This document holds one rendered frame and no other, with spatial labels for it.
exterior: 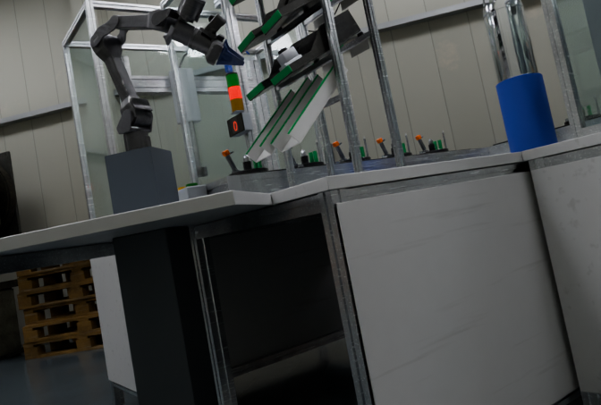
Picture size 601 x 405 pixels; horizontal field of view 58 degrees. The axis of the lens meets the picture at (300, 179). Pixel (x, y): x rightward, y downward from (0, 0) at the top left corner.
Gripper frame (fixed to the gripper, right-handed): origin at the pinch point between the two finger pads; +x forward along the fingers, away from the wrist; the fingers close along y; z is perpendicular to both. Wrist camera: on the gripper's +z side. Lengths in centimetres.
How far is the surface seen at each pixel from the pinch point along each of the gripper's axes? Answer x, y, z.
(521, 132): 99, 14, 17
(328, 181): 26, -48, -8
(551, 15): 78, 1, 50
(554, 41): 82, -2, 45
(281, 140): 22.5, -2.8, -15.7
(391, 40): 168, 428, 27
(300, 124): 23.6, -12.0, -7.0
